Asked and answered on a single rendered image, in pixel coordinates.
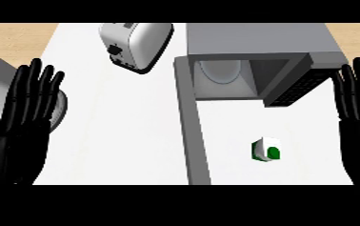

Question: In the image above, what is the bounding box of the grey microwave door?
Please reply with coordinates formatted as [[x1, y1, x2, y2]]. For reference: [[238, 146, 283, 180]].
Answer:
[[173, 56, 213, 186]]

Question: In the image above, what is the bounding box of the silver toaster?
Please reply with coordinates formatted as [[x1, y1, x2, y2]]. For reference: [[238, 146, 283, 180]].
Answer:
[[98, 23, 176, 75]]

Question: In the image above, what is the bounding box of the white and green milk carton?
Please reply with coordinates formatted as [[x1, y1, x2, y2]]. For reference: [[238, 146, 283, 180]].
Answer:
[[251, 136, 283, 163]]

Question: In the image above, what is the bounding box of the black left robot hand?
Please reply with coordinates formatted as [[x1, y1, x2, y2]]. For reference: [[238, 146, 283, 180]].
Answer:
[[0, 57, 67, 186]]

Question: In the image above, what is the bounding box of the grey microwave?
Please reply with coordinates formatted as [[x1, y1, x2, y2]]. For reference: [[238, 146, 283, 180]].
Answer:
[[186, 23, 350, 109]]

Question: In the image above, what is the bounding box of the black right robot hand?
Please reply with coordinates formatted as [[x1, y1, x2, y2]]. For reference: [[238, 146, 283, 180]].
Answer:
[[331, 56, 360, 186]]

